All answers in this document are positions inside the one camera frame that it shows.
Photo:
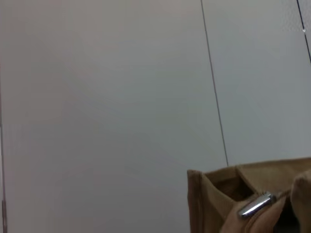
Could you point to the silver metal zipper pull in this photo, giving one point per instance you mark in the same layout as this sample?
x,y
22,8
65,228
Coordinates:
x,y
255,205

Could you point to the khaki canvas food bag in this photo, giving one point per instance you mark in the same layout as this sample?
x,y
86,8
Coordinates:
x,y
218,189

